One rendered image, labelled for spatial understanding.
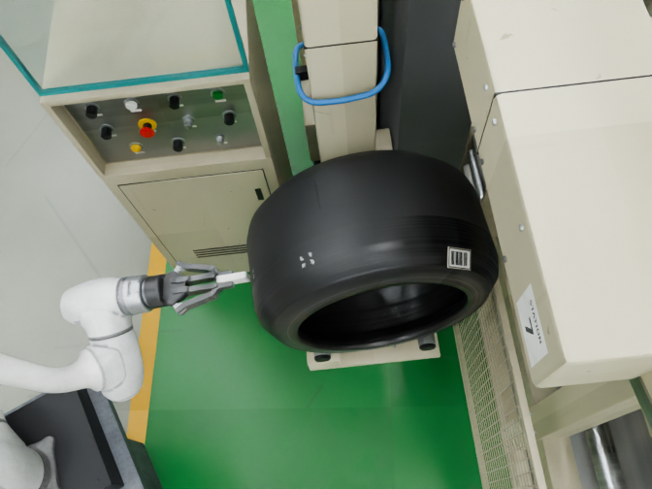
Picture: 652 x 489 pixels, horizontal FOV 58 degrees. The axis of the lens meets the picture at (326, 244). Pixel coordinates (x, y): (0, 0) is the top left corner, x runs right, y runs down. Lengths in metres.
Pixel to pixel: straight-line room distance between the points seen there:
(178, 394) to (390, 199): 1.68
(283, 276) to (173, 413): 1.52
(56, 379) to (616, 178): 1.15
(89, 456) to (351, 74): 1.29
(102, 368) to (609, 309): 1.07
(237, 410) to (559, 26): 1.98
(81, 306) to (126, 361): 0.16
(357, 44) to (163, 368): 1.87
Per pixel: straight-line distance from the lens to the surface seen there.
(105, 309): 1.43
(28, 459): 1.81
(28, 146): 3.45
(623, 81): 0.93
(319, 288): 1.14
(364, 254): 1.10
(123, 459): 1.95
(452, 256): 1.16
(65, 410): 1.95
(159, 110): 1.77
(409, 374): 2.52
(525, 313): 0.83
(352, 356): 1.70
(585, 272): 0.77
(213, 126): 1.82
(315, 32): 1.07
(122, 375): 1.46
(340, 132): 1.30
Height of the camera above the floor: 2.46
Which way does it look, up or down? 65 degrees down
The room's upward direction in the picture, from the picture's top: 9 degrees counter-clockwise
